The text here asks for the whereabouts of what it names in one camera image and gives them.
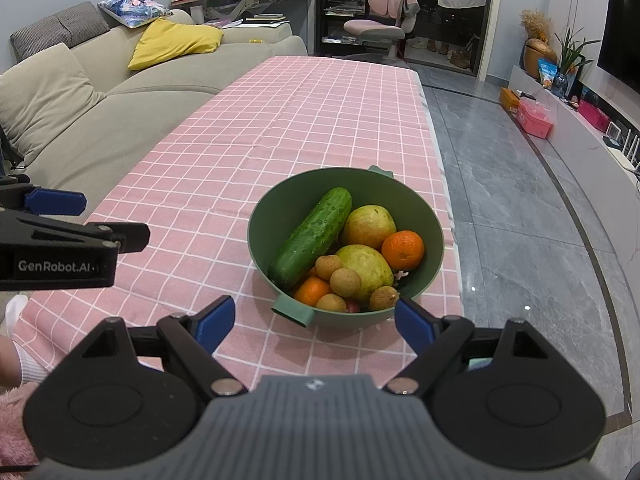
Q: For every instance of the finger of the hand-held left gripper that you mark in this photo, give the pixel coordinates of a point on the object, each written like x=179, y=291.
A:
x=132, y=237
x=55, y=202

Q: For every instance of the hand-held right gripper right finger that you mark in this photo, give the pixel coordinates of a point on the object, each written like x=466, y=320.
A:
x=415, y=322

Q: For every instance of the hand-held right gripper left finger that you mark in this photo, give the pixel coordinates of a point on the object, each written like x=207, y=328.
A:
x=215, y=322

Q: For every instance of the red cherry tomato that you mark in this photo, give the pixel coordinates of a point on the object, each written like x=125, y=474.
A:
x=352, y=307

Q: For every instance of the yellow-green guava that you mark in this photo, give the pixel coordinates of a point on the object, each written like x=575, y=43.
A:
x=368, y=226
x=367, y=267

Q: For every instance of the orange tangerine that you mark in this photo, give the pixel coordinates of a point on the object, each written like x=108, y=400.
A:
x=403, y=250
x=311, y=291

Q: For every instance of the green cucumber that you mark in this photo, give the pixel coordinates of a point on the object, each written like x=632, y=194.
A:
x=310, y=237

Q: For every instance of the green colander bowl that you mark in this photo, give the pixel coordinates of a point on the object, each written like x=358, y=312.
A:
x=300, y=200

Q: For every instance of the white sock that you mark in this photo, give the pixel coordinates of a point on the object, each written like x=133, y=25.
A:
x=30, y=360

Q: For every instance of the beige cushion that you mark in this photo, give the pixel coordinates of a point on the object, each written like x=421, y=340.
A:
x=45, y=100

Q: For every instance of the person's leg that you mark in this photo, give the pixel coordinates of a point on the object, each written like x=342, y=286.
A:
x=7, y=362

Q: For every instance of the beige sofa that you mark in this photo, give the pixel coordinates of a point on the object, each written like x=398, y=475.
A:
x=160, y=110

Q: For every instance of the pink fluffy cloth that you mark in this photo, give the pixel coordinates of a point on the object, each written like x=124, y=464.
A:
x=15, y=425

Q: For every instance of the grey cushion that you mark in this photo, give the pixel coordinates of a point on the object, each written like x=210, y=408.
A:
x=60, y=30

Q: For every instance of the yellow pillow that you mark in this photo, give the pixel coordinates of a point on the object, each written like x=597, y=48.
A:
x=172, y=42

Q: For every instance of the pink checked tablecloth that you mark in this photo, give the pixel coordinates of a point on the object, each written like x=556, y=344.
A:
x=300, y=125

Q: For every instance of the printed pillow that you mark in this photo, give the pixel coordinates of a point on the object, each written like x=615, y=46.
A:
x=135, y=10

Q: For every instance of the white television cabinet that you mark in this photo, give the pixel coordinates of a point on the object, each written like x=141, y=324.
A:
x=585, y=160

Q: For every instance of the pink box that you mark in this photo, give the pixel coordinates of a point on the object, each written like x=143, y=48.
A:
x=535, y=120

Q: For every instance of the orange box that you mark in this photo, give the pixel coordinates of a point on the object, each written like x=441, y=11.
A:
x=510, y=100

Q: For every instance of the dark notebook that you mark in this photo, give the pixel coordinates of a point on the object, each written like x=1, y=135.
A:
x=267, y=19

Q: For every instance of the brown shoe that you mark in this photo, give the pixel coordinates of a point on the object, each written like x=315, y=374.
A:
x=459, y=58

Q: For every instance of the magenta box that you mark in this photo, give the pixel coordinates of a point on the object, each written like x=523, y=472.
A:
x=594, y=116

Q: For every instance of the small white device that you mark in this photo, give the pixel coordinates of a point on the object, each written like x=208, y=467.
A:
x=614, y=134

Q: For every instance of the white router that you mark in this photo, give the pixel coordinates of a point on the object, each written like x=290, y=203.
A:
x=632, y=150

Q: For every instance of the blue snack bag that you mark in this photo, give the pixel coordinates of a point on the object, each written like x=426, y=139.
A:
x=547, y=75

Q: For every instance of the golden vase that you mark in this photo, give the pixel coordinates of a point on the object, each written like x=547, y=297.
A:
x=540, y=55

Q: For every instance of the black shelf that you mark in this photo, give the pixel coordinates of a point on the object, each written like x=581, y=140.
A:
x=342, y=20

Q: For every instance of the green potted plant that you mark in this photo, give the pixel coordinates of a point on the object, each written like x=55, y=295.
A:
x=572, y=52

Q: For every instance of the pink office chair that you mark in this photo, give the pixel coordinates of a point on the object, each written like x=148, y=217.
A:
x=387, y=5

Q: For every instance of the dried flowers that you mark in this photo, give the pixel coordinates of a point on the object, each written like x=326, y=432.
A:
x=535, y=24

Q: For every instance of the black television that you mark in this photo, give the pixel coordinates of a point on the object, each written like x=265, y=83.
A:
x=622, y=35

